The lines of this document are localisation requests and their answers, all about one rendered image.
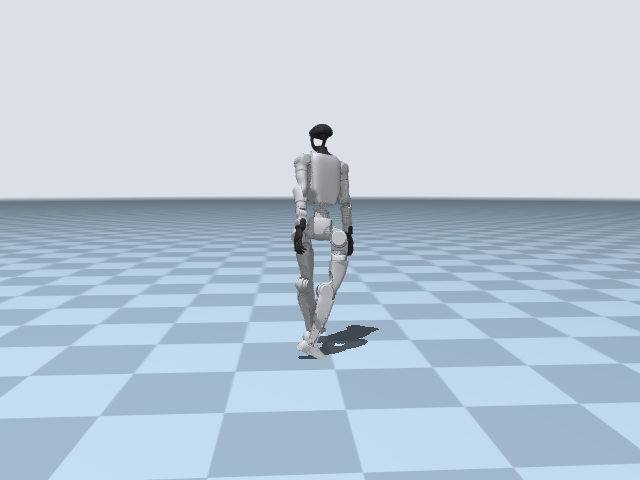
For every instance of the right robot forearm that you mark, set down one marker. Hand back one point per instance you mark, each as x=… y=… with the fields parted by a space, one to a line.
x=346 y=216

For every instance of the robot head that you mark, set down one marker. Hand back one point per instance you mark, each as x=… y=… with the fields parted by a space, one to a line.
x=322 y=132

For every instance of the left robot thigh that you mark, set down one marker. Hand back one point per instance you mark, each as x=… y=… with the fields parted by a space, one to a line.
x=305 y=262

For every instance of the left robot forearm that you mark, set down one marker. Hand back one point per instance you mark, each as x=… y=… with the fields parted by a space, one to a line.
x=301 y=204

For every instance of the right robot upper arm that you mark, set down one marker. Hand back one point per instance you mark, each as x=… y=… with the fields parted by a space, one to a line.
x=343 y=197

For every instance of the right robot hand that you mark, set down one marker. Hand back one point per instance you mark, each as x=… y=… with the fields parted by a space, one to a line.
x=350 y=240

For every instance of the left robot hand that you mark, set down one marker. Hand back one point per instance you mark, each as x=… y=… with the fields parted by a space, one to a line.
x=298 y=236

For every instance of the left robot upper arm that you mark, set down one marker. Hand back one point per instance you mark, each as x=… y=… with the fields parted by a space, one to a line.
x=301 y=163

